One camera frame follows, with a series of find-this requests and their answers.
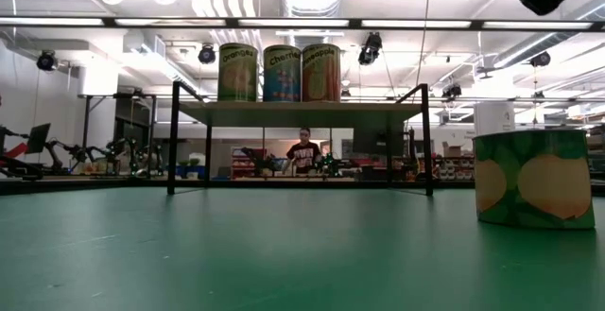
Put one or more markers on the green table mat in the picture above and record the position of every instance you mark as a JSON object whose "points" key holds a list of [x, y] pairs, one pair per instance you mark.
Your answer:
{"points": [[302, 254]]}

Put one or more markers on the black background robot arm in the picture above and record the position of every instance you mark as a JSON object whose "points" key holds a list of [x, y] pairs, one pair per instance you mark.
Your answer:
{"points": [[71, 152], [19, 167], [132, 152]]}

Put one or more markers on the black table frame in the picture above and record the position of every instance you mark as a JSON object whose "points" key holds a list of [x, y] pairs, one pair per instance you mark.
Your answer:
{"points": [[283, 184]]}

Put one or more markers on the black beam with light strips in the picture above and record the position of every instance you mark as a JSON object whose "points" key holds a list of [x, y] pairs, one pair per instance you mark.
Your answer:
{"points": [[354, 23]]}

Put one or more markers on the green can with peach print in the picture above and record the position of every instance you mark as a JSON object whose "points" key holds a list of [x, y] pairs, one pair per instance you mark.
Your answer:
{"points": [[534, 178]]}

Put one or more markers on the wooden shelf with black frame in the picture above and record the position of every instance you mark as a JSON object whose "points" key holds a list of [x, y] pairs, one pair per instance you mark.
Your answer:
{"points": [[302, 112]]}

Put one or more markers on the green oranges label can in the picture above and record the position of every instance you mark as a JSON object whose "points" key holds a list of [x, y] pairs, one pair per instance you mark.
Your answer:
{"points": [[237, 72]]}

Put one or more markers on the black monitor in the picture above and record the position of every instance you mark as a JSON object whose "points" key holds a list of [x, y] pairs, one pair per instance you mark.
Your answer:
{"points": [[38, 138]]}

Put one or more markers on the white column with small print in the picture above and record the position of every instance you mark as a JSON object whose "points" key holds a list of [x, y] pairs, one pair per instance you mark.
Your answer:
{"points": [[494, 117]]}

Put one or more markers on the person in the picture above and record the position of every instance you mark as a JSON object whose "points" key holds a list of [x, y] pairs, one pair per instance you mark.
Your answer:
{"points": [[305, 155]]}

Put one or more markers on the black metal rack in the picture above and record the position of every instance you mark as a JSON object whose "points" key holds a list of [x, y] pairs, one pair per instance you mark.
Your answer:
{"points": [[118, 96]]}

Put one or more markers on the orange pineapple label can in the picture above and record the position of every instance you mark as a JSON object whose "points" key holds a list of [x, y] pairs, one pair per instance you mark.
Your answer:
{"points": [[321, 72]]}

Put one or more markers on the red storage rack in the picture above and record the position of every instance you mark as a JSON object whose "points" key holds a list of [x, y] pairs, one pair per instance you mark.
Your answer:
{"points": [[241, 160]]}

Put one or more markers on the blue cherries label can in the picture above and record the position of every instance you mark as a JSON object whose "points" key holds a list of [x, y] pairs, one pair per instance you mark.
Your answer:
{"points": [[282, 74]]}

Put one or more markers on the cardboard box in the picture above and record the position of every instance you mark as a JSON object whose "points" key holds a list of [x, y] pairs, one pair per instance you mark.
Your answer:
{"points": [[454, 150]]}

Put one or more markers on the black ceiling spotlight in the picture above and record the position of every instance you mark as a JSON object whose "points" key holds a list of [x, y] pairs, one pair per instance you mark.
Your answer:
{"points": [[540, 59], [206, 55], [46, 60], [370, 48], [451, 91]]}

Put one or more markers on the blue storage bin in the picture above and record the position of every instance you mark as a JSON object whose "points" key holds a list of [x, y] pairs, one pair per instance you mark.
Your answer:
{"points": [[194, 173]]}

